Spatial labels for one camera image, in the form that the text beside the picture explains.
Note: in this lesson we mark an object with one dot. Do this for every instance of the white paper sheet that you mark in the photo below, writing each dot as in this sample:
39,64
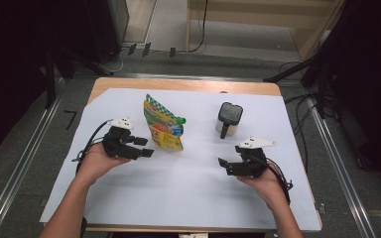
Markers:
195,191

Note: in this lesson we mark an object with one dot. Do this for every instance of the black chair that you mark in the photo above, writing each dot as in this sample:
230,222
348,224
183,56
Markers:
84,228

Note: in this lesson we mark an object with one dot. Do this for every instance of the black tripod stand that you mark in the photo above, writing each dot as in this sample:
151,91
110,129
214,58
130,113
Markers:
287,71

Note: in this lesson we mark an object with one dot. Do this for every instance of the person's right hand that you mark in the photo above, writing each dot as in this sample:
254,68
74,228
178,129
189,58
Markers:
271,188

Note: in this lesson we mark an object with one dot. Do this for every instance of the black cabinet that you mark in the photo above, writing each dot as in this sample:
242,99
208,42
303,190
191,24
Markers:
102,29

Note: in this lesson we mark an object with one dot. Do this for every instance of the wooden shelf frame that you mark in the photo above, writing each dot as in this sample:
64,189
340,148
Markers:
261,13

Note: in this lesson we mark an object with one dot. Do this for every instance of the dark curtain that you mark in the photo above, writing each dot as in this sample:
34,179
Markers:
6,66
370,82

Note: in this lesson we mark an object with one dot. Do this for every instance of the clear jar with black lid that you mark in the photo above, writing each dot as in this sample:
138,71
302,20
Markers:
229,114

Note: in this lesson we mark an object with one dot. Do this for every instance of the metal floor rail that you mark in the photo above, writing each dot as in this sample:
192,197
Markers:
20,172
178,77
339,172

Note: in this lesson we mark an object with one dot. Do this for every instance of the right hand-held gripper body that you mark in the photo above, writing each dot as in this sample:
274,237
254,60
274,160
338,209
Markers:
254,162

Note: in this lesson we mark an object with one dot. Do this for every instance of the yellow green spouted pouch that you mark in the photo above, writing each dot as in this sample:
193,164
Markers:
162,129

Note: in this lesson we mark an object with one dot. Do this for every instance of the black upright stand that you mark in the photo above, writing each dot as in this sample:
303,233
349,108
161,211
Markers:
50,86

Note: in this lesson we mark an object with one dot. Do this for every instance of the person's left hand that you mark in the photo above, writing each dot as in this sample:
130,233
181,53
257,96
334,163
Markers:
92,165

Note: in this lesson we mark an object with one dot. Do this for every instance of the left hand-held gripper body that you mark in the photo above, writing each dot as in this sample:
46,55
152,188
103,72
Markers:
119,145

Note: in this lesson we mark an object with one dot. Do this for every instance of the black tape strip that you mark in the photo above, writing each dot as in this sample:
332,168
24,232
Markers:
146,49
172,52
132,49

